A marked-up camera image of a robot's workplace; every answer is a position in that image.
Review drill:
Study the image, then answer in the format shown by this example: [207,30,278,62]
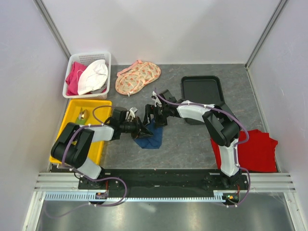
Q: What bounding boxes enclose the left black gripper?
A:
[119,116,153,139]

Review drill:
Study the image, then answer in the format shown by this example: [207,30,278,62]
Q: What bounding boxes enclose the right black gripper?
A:
[143,104,169,129]

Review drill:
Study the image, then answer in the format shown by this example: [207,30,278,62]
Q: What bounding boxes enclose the blue paper napkin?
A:
[134,120,163,149]

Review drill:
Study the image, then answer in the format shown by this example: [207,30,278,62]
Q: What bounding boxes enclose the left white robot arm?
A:
[51,107,153,189]

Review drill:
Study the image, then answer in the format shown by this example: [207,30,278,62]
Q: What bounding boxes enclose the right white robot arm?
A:
[143,90,241,190]

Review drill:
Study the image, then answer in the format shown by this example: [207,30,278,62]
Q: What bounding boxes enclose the patterned peach oven mitt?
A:
[115,60,161,96]

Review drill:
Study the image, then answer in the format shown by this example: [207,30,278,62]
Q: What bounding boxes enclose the black plastic tray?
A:
[180,76,227,125]

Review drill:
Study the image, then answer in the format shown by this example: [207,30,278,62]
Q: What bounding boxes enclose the yellow plastic bin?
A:
[49,99,113,167]

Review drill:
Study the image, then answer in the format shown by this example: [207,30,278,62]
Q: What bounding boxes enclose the white cloth cap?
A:
[77,59,108,95]

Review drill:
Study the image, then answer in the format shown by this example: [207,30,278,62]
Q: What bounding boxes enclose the white perforated basket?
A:
[63,51,111,100]

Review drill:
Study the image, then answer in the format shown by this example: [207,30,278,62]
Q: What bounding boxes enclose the pink cloth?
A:
[65,62,87,96]

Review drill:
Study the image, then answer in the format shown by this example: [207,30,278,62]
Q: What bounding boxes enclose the red folded cloth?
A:
[210,129,278,177]

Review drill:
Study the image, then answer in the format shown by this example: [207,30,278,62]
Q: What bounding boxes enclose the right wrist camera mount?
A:
[151,91,162,107]

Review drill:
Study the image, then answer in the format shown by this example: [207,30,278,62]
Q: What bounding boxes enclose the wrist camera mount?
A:
[126,107,138,121]
[151,91,162,107]

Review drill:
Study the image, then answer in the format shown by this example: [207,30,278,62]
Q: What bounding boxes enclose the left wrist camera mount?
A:
[126,107,138,121]

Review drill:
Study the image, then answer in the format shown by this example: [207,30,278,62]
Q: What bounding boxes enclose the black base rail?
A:
[78,169,249,197]

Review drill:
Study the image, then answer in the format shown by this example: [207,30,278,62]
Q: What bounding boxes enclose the green handled tool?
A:
[75,108,90,125]

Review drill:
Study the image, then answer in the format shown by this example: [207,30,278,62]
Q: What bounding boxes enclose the white toothed cable duct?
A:
[45,191,226,203]

